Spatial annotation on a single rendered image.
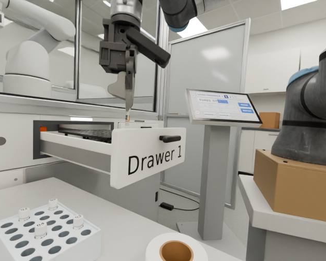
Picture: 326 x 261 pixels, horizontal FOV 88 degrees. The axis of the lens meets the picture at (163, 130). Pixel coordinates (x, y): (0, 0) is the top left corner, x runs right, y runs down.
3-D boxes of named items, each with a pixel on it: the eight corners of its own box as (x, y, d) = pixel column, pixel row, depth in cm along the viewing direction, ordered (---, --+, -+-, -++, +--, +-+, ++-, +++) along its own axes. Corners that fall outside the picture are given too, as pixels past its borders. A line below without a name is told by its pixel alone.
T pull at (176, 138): (181, 140, 43) (181, 135, 43) (166, 143, 37) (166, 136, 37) (169, 139, 45) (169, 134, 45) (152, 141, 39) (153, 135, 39)
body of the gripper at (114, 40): (105, 75, 45) (107, 29, 45) (138, 78, 46) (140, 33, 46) (98, 67, 38) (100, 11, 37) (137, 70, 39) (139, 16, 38)
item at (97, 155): (177, 157, 54) (178, 138, 54) (116, 177, 33) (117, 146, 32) (97, 142, 76) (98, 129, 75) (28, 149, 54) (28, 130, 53)
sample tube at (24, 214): (30, 238, 25) (31, 208, 25) (20, 244, 24) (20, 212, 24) (27, 235, 26) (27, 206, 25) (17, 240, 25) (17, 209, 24)
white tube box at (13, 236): (100, 256, 23) (101, 229, 23) (24, 312, 16) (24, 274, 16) (57, 221, 30) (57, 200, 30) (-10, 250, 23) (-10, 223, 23)
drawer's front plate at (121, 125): (157, 142, 99) (158, 123, 98) (120, 147, 74) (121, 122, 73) (154, 142, 99) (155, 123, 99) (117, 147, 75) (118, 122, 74)
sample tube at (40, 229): (48, 258, 22) (48, 223, 22) (36, 264, 21) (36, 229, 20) (44, 254, 22) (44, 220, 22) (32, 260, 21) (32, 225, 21)
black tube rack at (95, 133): (149, 154, 55) (150, 134, 55) (105, 164, 40) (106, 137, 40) (104, 145, 67) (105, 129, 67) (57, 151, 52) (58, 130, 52)
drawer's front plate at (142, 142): (184, 161, 55) (186, 127, 54) (116, 190, 30) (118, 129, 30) (179, 160, 56) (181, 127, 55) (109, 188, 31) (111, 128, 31)
